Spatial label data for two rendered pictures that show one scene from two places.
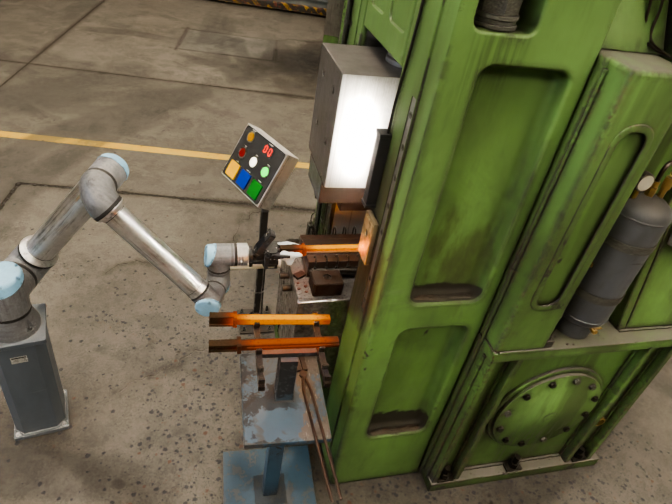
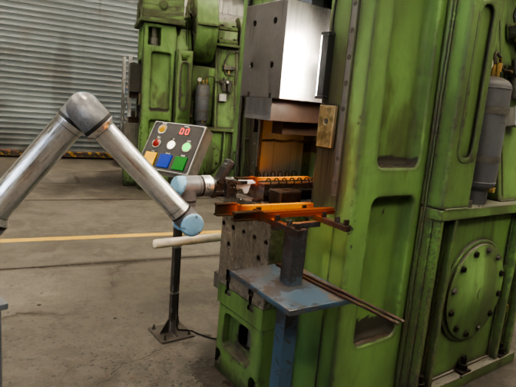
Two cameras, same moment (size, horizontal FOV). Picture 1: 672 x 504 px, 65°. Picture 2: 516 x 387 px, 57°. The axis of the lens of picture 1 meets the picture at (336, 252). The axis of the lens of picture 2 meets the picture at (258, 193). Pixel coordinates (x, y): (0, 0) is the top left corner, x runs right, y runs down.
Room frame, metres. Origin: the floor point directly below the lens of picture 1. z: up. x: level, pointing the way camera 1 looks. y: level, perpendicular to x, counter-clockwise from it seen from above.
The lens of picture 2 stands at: (-0.36, 0.72, 1.33)
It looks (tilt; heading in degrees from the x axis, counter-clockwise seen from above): 10 degrees down; 343
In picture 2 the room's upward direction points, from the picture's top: 5 degrees clockwise
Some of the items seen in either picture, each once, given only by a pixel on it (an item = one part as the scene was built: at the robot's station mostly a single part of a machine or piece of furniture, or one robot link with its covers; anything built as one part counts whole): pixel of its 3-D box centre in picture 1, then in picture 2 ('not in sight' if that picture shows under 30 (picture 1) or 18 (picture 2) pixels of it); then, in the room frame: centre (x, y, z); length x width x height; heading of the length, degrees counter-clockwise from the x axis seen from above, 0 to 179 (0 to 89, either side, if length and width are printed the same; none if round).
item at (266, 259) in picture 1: (263, 255); (222, 186); (1.65, 0.28, 0.97); 0.12 x 0.08 x 0.09; 110
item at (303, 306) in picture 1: (347, 306); (289, 242); (1.75, -0.09, 0.69); 0.56 x 0.38 x 0.45; 110
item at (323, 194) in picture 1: (367, 178); (293, 110); (1.80, -0.07, 1.32); 0.42 x 0.20 x 0.10; 110
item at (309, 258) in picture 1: (351, 252); (286, 186); (1.80, -0.07, 0.96); 0.42 x 0.20 x 0.09; 110
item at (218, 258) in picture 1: (220, 255); (186, 186); (1.59, 0.44, 0.98); 0.12 x 0.09 x 0.10; 110
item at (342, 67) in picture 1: (383, 123); (305, 56); (1.76, -0.08, 1.56); 0.42 x 0.39 x 0.40; 110
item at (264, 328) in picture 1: (256, 315); (171, 325); (2.23, 0.40, 0.05); 0.22 x 0.22 x 0.09; 20
